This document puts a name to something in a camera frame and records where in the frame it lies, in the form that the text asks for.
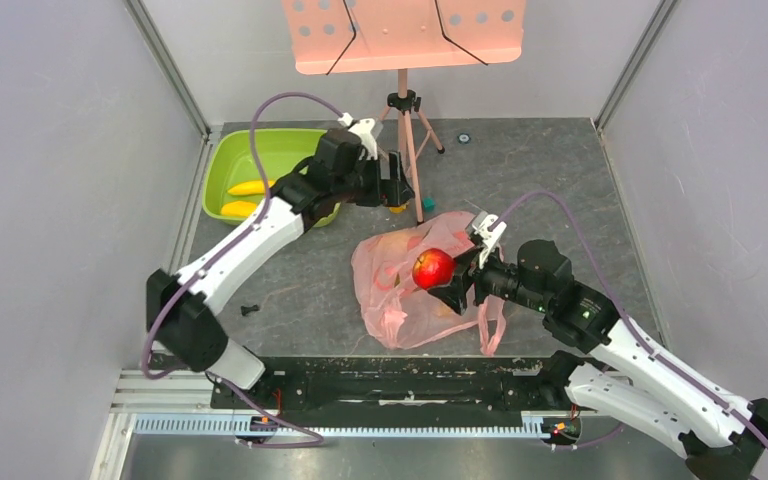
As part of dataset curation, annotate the red fruit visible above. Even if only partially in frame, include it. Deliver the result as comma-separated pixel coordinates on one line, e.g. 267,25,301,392
411,248,456,290

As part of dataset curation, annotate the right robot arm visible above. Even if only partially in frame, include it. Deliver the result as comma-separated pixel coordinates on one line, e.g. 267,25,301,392
411,240,768,479

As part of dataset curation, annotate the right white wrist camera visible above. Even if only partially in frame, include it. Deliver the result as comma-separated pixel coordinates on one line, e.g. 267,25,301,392
466,211,507,269

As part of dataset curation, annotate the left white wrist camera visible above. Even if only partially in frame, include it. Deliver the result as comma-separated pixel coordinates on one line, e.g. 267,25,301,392
337,112,383,160

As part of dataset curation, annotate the green plastic basin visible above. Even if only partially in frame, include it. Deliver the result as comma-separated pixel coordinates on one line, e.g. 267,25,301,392
202,128,325,226

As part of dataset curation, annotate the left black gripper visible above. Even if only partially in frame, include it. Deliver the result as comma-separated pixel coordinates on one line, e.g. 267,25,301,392
334,151,415,209

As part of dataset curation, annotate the pink music stand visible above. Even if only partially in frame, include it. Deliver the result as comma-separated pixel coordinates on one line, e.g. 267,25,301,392
282,0,527,190

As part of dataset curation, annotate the teal cube near stand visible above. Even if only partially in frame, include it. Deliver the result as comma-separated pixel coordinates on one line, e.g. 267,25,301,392
421,196,436,212

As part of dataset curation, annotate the small black peg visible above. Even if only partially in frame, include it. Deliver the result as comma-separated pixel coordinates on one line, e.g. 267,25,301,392
240,304,260,317

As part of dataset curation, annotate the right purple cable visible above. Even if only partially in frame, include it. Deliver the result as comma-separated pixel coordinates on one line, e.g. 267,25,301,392
489,191,768,480

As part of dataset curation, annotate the white cable duct rail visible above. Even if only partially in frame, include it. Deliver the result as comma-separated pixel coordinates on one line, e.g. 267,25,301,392
133,411,546,439

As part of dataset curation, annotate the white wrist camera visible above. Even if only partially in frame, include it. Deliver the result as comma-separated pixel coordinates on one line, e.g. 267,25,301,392
337,112,383,160
466,211,507,269

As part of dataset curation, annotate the pink plastic bag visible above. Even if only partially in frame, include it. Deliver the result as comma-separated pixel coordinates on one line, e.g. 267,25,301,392
351,211,507,356

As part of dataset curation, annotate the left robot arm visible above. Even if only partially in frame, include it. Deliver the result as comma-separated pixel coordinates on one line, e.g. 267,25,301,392
146,127,414,408

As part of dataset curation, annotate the yellow fake banana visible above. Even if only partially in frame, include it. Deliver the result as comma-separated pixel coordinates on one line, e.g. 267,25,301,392
227,180,275,196

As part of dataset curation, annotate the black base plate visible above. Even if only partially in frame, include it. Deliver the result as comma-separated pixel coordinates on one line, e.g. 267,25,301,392
246,351,585,428

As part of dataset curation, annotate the yellow fake mango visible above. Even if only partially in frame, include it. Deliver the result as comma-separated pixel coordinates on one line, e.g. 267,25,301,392
220,200,258,218

